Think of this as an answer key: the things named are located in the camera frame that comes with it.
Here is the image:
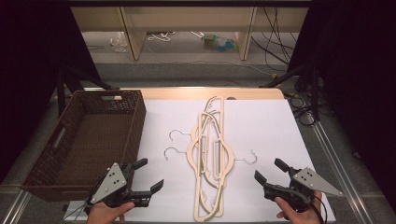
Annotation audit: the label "brown woven basket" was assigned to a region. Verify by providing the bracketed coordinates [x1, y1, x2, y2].
[21, 89, 148, 203]

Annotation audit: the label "clear plastic bag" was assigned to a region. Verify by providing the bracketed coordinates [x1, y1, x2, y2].
[109, 31, 129, 54]

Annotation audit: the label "black metal stand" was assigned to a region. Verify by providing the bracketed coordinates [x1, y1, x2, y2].
[260, 63, 322, 123]
[56, 65, 120, 118]

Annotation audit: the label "black floor cables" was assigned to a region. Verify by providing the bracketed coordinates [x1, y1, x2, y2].
[284, 92, 316, 127]

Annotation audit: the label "person's right hand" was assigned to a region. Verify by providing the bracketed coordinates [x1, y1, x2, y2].
[274, 189, 324, 224]

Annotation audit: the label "light wooden shelf unit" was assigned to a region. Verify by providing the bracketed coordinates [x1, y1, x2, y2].
[70, 6, 310, 62]

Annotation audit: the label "white cord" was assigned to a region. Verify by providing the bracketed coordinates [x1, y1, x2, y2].
[147, 31, 176, 43]

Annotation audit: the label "person's left hand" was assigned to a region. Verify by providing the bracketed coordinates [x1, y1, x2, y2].
[86, 201, 135, 224]

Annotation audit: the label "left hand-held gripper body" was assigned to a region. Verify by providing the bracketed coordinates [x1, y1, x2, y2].
[85, 161, 153, 209]

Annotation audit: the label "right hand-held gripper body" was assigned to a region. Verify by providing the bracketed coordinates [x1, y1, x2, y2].
[262, 166, 344, 213]

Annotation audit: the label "right hand-held gripper cable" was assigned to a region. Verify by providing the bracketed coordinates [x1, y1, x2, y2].
[311, 195, 329, 224]

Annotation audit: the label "left hand-held gripper cable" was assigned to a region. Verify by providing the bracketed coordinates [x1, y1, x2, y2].
[64, 174, 108, 220]

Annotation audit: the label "hanging black cables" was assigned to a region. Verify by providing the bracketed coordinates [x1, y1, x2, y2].
[250, 7, 301, 73]

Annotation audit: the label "metal floor rail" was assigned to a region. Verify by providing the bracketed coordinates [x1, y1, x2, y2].
[0, 189, 33, 224]
[306, 113, 376, 224]

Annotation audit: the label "dark curtain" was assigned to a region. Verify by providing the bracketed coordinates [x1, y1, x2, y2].
[0, 0, 101, 185]
[287, 0, 396, 213]

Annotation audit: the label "colourful plastic package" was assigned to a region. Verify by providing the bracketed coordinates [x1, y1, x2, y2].
[201, 33, 240, 53]

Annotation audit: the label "hand-held gripper cable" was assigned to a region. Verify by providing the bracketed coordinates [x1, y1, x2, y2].
[64, 174, 108, 220]
[311, 195, 329, 224]

